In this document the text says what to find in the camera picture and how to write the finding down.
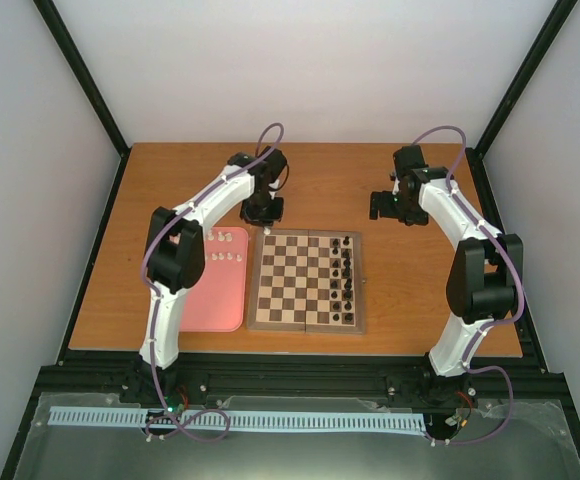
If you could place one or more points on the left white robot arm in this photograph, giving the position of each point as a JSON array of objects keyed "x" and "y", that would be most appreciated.
[{"x": 174, "y": 258}]

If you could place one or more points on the pink plastic tray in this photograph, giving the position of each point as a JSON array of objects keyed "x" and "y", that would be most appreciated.
[{"x": 216, "y": 302}]

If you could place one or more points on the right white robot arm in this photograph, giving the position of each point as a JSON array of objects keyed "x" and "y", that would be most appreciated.
[{"x": 484, "y": 285}]

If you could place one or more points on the black aluminium frame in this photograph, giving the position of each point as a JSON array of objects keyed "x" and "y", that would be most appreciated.
[{"x": 282, "y": 375}]

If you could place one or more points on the wooden chess board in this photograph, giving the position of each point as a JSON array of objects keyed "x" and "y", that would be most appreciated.
[{"x": 299, "y": 283}]

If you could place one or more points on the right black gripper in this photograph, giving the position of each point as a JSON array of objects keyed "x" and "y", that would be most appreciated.
[{"x": 419, "y": 217}]

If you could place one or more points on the light blue cable duct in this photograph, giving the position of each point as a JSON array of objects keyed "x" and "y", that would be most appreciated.
[{"x": 242, "y": 421}]

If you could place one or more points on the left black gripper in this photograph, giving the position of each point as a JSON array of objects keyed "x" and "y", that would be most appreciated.
[{"x": 275, "y": 217}]

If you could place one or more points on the white chess pieces row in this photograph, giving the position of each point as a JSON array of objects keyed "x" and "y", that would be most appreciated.
[{"x": 219, "y": 245}]

